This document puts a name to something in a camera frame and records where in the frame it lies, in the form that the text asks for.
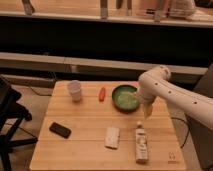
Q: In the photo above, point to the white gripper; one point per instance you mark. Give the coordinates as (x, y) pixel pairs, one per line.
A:
(147, 99)

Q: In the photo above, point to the green ceramic bowl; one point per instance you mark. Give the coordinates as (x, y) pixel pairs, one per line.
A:
(123, 98)

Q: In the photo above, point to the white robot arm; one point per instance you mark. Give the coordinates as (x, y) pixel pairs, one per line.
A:
(155, 82)

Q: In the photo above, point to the white squeeze bottle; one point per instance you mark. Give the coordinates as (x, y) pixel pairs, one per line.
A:
(141, 150)

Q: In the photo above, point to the white sponge block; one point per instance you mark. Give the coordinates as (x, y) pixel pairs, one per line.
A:
(112, 137)

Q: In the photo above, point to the red chili pepper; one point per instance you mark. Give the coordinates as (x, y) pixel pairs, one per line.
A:
(102, 94)

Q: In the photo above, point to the white paper cup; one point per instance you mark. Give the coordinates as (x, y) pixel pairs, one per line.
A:
(74, 89)

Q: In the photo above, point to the black smartphone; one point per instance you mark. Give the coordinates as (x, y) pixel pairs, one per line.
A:
(60, 130)

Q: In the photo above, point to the black office chair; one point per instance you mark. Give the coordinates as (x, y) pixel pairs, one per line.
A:
(11, 109)

